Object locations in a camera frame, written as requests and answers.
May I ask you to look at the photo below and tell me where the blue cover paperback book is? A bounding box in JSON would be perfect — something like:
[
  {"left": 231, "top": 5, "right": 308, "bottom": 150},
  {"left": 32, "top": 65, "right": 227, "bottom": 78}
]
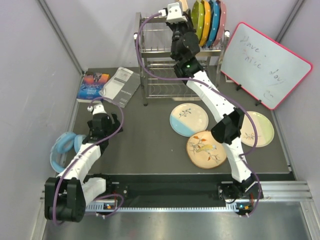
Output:
[{"left": 76, "top": 71, "right": 110, "bottom": 103}]

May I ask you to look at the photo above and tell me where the pink framed whiteboard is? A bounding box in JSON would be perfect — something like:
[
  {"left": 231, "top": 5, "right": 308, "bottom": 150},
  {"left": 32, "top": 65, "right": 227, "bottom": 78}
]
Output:
[{"left": 221, "top": 22, "right": 313, "bottom": 110}]

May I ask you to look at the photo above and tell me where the orange polka dot plate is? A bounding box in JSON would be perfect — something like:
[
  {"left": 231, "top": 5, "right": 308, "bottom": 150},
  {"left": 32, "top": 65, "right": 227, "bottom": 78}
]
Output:
[{"left": 199, "top": 0, "right": 211, "bottom": 47}]

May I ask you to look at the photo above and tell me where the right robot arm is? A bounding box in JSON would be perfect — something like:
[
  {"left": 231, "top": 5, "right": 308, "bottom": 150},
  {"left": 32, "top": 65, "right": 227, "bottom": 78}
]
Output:
[{"left": 165, "top": 14, "right": 256, "bottom": 198}]

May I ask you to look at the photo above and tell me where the beige bird plate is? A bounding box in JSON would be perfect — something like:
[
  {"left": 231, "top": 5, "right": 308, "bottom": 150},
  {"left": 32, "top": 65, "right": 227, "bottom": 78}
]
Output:
[
  {"left": 186, "top": 130, "right": 227, "bottom": 169},
  {"left": 179, "top": 0, "right": 189, "bottom": 12}
]

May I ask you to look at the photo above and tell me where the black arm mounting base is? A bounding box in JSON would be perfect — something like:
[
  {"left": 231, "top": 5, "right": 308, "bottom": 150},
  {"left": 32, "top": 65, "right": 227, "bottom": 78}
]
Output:
[{"left": 86, "top": 173, "right": 264, "bottom": 217}]

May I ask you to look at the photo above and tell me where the blue and cream plate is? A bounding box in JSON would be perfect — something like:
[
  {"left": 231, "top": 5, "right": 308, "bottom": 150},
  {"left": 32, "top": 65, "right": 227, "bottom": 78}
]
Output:
[{"left": 169, "top": 103, "right": 209, "bottom": 137}]

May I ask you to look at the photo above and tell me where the steel two-tier dish rack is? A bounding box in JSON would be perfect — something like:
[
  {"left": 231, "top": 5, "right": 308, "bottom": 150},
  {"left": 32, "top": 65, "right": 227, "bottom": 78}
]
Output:
[{"left": 133, "top": 12, "right": 230, "bottom": 106}]

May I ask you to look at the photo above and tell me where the green polka dot plate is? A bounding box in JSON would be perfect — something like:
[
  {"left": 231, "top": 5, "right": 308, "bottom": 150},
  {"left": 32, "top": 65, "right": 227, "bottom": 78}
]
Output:
[{"left": 191, "top": 0, "right": 205, "bottom": 41}]

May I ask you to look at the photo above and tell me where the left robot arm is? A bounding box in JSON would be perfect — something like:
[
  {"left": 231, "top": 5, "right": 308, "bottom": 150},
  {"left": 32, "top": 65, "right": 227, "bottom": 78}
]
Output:
[{"left": 44, "top": 112, "right": 123, "bottom": 225}]

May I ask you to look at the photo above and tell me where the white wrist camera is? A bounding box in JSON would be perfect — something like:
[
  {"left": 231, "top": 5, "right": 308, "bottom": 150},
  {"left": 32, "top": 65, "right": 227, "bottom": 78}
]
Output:
[
  {"left": 158, "top": 2, "right": 187, "bottom": 24},
  {"left": 87, "top": 103, "right": 107, "bottom": 116}
]

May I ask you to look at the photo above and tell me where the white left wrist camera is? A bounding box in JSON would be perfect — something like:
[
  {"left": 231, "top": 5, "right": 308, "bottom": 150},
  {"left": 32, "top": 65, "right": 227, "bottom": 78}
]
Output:
[{"left": 87, "top": 103, "right": 107, "bottom": 116}]

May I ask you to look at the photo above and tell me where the grey white manual booklet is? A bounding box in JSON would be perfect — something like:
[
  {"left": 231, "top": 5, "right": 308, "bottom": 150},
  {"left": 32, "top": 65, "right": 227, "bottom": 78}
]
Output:
[{"left": 99, "top": 67, "right": 141, "bottom": 108}]

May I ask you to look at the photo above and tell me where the pink polka dot plate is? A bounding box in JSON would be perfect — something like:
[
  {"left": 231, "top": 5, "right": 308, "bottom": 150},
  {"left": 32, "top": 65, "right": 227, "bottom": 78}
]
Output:
[{"left": 212, "top": 0, "right": 227, "bottom": 47}]

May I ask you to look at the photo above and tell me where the green and cream plate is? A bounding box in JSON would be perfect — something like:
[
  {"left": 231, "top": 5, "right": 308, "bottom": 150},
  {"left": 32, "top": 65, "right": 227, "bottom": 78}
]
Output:
[{"left": 241, "top": 111, "right": 275, "bottom": 148}]

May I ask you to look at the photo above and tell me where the blue polka dot plate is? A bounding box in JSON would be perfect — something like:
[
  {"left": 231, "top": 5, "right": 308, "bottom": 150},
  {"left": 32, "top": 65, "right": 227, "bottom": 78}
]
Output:
[{"left": 205, "top": 0, "right": 220, "bottom": 48}]

